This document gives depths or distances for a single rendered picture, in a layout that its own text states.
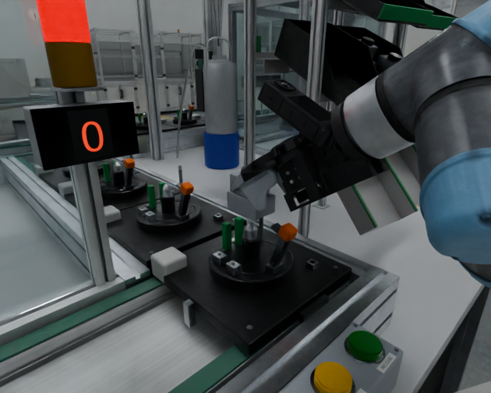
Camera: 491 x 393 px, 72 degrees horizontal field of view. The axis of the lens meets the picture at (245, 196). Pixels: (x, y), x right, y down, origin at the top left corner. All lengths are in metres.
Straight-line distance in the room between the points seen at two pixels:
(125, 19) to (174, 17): 1.53
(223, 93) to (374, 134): 1.12
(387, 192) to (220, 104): 0.85
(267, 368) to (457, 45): 0.36
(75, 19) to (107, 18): 10.88
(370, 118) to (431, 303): 0.49
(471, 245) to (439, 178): 0.05
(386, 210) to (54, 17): 0.63
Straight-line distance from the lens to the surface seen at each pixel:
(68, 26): 0.46
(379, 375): 0.45
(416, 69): 0.32
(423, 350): 0.66
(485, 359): 2.08
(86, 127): 0.46
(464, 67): 0.30
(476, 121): 0.27
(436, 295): 0.79
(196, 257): 0.61
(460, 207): 0.24
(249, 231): 0.53
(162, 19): 11.89
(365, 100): 0.34
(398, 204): 0.76
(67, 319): 0.57
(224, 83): 1.42
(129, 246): 0.67
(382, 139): 0.34
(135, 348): 0.54
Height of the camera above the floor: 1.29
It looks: 21 degrees down
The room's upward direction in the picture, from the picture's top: straight up
